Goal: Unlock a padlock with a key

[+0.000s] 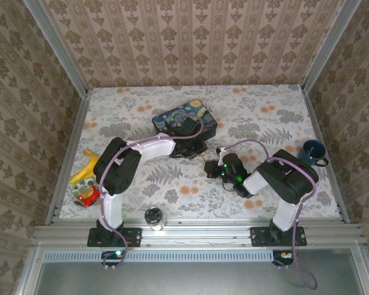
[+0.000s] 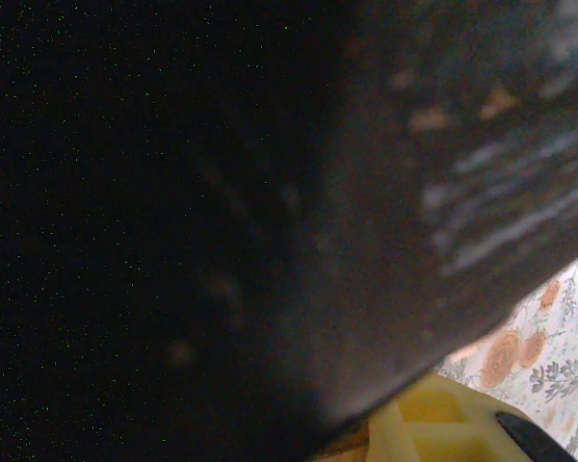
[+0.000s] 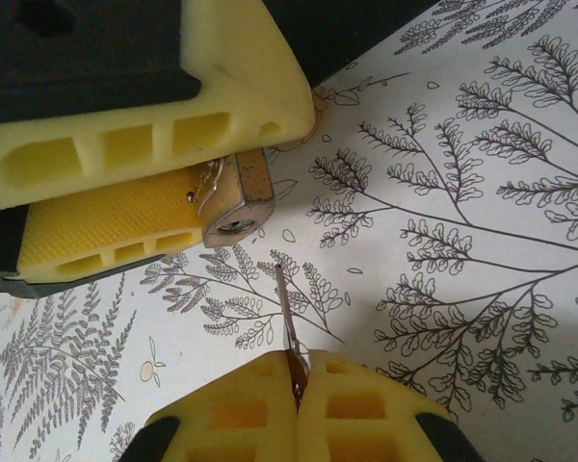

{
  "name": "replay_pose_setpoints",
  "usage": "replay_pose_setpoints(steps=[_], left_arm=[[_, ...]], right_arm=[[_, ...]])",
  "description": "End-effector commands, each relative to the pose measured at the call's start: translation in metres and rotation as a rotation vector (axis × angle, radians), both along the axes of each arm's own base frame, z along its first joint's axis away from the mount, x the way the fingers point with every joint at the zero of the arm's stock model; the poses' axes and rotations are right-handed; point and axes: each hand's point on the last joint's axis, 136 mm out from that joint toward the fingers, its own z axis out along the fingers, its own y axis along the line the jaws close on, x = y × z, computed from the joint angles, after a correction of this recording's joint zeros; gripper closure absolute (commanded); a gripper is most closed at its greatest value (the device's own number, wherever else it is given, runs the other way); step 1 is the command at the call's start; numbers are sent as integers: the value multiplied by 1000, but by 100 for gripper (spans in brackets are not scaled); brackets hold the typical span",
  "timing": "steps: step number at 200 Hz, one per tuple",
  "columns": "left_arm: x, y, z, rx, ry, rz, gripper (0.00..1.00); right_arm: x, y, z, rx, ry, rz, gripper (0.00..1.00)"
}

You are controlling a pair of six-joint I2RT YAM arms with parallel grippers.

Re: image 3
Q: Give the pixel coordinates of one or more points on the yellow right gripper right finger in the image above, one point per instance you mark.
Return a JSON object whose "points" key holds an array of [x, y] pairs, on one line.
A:
{"points": [[366, 423]]}

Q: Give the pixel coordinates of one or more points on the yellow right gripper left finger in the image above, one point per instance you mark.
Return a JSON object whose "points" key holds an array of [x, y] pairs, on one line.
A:
{"points": [[231, 423]]}

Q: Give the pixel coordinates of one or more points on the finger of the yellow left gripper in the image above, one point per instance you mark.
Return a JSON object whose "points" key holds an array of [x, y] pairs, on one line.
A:
{"points": [[106, 216], [241, 72]]}

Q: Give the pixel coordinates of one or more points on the small brass padlock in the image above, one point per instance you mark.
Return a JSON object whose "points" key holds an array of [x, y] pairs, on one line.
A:
{"points": [[250, 183]]}

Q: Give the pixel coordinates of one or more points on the small silver key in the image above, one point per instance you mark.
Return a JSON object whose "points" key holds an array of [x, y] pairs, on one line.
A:
{"points": [[289, 317]]}

